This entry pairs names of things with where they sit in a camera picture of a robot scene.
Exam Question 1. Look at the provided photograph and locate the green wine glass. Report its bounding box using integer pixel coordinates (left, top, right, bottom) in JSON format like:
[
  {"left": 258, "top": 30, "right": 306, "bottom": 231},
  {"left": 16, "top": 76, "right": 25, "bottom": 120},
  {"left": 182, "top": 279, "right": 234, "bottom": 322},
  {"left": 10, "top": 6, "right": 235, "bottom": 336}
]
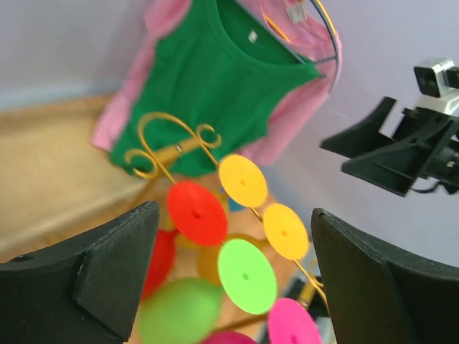
[{"left": 138, "top": 239, "right": 278, "bottom": 343}]

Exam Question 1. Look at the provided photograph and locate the front yellow wine glass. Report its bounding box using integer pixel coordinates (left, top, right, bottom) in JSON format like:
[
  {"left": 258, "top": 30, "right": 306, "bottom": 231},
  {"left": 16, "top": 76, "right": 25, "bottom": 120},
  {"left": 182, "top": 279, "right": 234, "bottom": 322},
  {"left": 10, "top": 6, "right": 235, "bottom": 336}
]
[{"left": 196, "top": 203, "right": 310, "bottom": 286}]

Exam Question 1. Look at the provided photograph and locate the red wine glass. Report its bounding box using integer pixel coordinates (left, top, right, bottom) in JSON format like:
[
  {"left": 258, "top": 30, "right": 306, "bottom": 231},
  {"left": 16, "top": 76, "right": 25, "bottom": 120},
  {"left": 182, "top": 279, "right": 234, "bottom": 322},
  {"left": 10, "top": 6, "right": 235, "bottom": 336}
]
[{"left": 141, "top": 181, "right": 228, "bottom": 301}]

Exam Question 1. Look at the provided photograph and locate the pink t-shirt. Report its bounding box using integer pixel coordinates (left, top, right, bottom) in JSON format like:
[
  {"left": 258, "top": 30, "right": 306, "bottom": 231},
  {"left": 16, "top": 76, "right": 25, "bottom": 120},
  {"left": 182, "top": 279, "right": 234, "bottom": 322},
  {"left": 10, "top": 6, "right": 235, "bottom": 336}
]
[{"left": 92, "top": 1, "right": 328, "bottom": 166}]

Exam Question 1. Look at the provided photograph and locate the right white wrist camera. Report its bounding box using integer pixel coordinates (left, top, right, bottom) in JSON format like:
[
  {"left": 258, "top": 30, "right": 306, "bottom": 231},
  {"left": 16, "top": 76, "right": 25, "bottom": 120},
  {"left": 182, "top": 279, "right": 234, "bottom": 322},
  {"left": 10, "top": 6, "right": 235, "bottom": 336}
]
[{"left": 414, "top": 57, "right": 458, "bottom": 117}]

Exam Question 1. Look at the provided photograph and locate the rear yellow wine glass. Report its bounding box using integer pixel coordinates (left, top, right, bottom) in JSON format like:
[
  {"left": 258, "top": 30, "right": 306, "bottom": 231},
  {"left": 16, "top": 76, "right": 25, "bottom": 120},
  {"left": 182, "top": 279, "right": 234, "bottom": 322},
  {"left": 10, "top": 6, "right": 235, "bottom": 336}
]
[{"left": 218, "top": 154, "right": 268, "bottom": 208}]

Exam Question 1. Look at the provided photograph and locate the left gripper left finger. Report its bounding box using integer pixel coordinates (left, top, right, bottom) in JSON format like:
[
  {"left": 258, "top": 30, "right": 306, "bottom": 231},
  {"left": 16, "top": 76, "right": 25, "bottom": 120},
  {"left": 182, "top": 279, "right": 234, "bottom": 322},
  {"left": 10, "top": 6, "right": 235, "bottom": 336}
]
[{"left": 1, "top": 201, "right": 159, "bottom": 343}]

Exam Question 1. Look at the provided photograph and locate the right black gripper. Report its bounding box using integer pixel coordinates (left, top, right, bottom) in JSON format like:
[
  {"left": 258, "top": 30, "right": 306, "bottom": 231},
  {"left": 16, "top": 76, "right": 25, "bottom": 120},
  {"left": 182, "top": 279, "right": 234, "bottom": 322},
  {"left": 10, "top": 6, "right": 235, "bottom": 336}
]
[{"left": 320, "top": 97, "right": 458, "bottom": 196}]

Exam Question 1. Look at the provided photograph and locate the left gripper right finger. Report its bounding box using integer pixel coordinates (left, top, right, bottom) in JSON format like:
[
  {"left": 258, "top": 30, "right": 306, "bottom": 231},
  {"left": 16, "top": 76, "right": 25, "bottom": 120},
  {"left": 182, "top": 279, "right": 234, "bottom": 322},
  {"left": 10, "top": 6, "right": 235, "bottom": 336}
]
[{"left": 311, "top": 209, "right": 458, "bottom": 343}]

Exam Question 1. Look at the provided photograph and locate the green tank top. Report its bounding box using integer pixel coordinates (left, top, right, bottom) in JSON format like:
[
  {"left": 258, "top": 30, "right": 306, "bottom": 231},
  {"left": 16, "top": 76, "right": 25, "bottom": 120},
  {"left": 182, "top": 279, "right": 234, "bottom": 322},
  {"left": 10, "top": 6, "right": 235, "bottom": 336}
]
[{"left": 94, "top": 1, "right": 319, "bottom": 172}]

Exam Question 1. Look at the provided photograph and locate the yellow wine glass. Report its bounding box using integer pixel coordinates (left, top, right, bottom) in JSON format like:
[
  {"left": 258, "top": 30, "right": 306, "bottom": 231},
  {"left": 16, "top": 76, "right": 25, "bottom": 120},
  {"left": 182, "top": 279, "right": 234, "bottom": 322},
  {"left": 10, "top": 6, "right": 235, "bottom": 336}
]
[
  {"left": 218, "top": 154, "right": 268, "bottom": 208},
  {"left": 196, "top": 203, "right": 310, "bottom": 286}
]

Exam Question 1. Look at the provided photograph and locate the yellow clothes hanger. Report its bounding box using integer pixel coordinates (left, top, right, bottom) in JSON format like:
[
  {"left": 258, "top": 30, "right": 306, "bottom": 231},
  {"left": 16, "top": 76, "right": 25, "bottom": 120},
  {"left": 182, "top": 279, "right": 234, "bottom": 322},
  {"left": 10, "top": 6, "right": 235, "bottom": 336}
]
[{"left": 260, "top": 1, "right": 338, "bottom": 43}]

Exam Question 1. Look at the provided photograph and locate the blue wine glass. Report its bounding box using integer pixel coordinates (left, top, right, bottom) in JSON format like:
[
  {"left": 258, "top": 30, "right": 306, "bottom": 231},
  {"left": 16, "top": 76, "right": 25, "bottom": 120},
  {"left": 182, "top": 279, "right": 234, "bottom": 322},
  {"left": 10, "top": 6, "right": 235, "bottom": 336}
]
[{"left": 217, "top": 187, "right": 246, "bottom": 213}]

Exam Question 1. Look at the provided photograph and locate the gold wire glass rack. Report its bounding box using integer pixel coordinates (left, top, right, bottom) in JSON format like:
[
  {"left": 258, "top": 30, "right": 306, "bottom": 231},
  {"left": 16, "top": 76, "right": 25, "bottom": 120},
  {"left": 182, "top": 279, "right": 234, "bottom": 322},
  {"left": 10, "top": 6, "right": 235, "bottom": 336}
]
[{"left": 124, "top": 112, "right": 327, "bottom": 301}]

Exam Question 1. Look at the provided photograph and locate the pink wine glass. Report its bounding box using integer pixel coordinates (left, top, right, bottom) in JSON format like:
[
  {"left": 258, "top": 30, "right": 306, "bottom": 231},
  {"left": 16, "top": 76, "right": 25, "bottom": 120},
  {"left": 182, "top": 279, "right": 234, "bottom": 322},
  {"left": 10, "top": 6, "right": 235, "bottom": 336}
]
[{"left": 200, "top": 297, "right": 326, "bottom": 344}]

